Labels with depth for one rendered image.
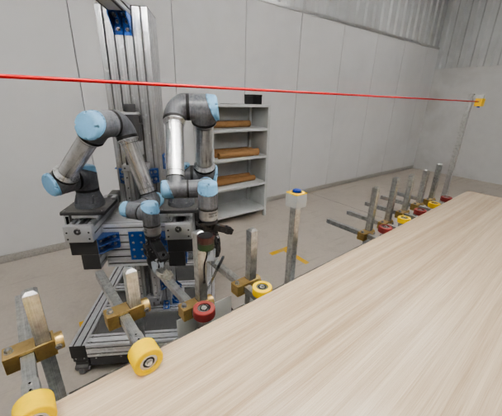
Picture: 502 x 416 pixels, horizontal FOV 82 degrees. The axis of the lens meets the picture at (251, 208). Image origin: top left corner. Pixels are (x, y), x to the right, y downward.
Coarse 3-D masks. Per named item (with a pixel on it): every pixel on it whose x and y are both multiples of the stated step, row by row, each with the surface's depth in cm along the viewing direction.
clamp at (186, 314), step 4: (208, 296) 116; (212, 296) 116; (188, 300) 113; (192, 300) 113; (196, 300) 113; (208, 300) 114; (212, 300) 115; (180, 304) 111; (188, 304) 111; (192, 304) 111; (180, 308) 109; (184, 308) 109; (188, 308) 109; (192, 308) 109; (180, 312) 110; (184, 312) 107; (188, 312) 109; (180, 316) 111; (184, 316) 108; (188, 316) 109; (192, 316) 111; (184, 320) 109
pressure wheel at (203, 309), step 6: (204, 300) 108; (198, 306) 105; (204, 306) 104; (210, 306) 105; (198, 312) 102; (204, 312) 102; (210, 312) 102; (198, 318) 101; (204, 318) 101; (210, 318) 102
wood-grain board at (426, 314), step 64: (384, 256) 144; (448, 256) 145; (256, 320) 100; (320, 320) 100; (384, 320) 101; (448, 320) 102; (128, 384) 76; (192, 384) 77; (256, 384) 77; (320, 384) 78; (384, 384) 78; (448, 384) 79
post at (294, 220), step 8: (296, 216) 135; (296, 224) 137; (288, 232) 140; (296, 232) 138; (288, 240) 141; (296, 240) 140; (288, 248) 142; (296, 248) 142; (288, 256) 143; (288, 264) 144; (288, 272) 146; (288, 280) 147
